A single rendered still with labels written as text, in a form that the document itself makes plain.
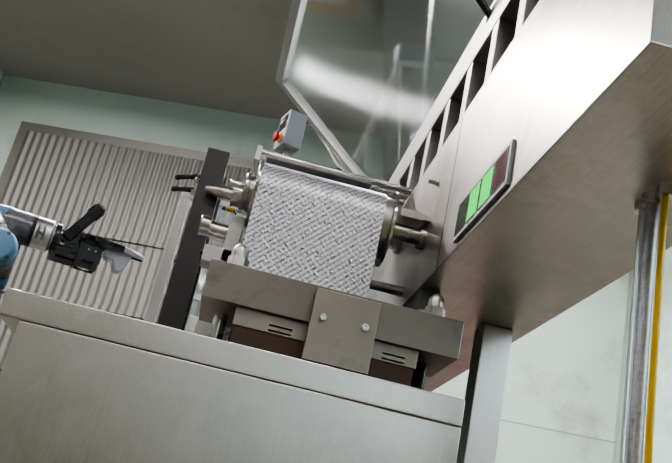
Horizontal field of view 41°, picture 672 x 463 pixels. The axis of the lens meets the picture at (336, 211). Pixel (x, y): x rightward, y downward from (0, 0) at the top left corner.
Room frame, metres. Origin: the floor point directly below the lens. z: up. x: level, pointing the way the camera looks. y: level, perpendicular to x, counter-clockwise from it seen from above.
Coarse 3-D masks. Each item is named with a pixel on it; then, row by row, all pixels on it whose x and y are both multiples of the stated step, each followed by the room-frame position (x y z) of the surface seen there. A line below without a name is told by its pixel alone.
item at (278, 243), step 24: (264, 216) 1.50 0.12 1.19; (288, 216) 1.51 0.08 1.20; (264, 240) 1.50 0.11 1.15; (288, 240) 1.51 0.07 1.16; (312, 240) 1.51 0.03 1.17; (336, 240) 1.51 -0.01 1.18; (360, 240) 1.52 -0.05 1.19; (264, 264) 1.50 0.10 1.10; (288, 264) 1.51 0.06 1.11; (312, 264) 1.51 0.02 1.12; (336, 264) 1.52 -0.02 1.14; (360, 264) 1.52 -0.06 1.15; (336, 288) 1.52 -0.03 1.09; (360, 288) 1.52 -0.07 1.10
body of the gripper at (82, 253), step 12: (60, 228) 2.00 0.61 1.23; (60, 240) 2.02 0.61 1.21; (72, 240) 2.02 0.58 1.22; (84, 240) 2.02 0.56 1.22; (60, 252) 2.02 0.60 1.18; (72, 252) 2.03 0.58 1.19; (84, 252) 2.02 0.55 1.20; (96, 252) 2.03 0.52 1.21; (72, 264) 2.03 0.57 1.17; (84, 264) 2.03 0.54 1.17; (96, 264) 2.03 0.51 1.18
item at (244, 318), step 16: (240, 320) 1.32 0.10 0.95; (256, 320) 1.32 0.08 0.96; (272, 320) 1.32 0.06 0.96; (288, 320) 1.32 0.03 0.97; (240, 336) 1.32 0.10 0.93; (256, 336) 1.32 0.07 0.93; (272, 336) 1.32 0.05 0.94; (288, 336) 1.32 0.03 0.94; (304, 336) 1.33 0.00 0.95; (288, 352) 1.33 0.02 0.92; (384, 352) 1.34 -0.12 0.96; (400, 352) 1.34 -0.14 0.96; (416, 352) 1.34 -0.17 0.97; (384, 368) 1.34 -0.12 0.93; (400, 368) 1.34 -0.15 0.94
